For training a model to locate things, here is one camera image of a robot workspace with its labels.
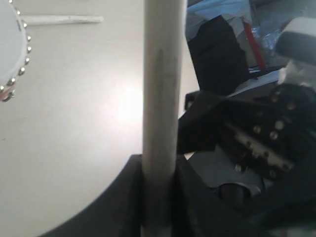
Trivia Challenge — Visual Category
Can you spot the wooden drumstick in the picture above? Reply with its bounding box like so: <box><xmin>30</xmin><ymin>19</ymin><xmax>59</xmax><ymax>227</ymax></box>
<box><xmin>21</xmin><ymin>15</ymin><xmax>104</xmax><ymax>26</ymax></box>
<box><xmin>141</xmin><ymin>0</ymin><xmax>187</xmax><ymax>237</ymax></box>

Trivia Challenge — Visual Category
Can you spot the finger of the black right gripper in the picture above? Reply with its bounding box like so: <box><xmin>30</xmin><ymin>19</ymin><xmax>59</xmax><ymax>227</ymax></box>
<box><xmin>172</xmin><ymin>157</ymin><xmax>247</xmax><ymax>237</ymax></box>

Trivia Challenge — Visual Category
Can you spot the red small drum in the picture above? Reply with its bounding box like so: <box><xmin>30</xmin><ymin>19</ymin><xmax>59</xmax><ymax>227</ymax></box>
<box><xmin>0</xmin><ymin>0</ymin><xmax>32</xmax><ymax>102</ymax></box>

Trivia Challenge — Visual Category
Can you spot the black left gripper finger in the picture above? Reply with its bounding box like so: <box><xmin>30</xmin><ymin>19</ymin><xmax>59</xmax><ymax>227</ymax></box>
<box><xmin>42</xmin><ymin>155</ymin><xmax>142</xmax><ymax>237</ymax></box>

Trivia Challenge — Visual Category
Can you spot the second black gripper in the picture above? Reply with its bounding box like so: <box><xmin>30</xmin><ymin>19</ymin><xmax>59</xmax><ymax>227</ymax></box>
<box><xmin>177</xmin><ymin>83</ymin><xmax>316</xmax><ymax>187</ymax></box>

